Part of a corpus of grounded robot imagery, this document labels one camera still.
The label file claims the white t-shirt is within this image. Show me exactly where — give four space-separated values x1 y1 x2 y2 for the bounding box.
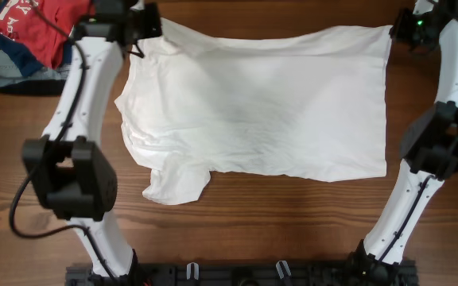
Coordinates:
115 19 391 205

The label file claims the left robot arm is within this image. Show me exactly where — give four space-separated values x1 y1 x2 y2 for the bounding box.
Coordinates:
9 1 162 285

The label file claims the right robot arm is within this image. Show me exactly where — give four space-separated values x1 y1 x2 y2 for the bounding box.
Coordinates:
310 0 458 285

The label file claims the black folded garment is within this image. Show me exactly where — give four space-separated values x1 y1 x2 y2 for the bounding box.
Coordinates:
0 79 66 96

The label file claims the red folded shirt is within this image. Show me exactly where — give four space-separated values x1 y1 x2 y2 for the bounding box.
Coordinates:
0 0 94 69

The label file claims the light blue denim garment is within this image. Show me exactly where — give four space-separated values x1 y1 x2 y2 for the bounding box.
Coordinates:
0 50 70 87

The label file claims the right black cable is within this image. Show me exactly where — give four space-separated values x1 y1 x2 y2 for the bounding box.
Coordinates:
375 0 458 265

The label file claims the black cable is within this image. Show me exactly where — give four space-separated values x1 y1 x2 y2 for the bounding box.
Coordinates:
375 0 458 265
8 0 118 283

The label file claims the left black cable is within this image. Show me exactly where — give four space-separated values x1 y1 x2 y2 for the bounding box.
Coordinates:
8 0 118 283

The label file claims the left white rail clip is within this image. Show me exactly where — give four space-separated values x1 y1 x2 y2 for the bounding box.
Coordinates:
185 262 200 280

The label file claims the white rail clip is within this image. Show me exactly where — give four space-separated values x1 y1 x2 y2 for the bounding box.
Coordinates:
276 260 292 280
185 262 200 280

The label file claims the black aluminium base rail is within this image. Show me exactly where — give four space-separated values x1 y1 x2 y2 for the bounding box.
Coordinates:
64 261 420 286

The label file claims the right white rail clip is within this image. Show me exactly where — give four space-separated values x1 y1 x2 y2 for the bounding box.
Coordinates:
276 260 292 280

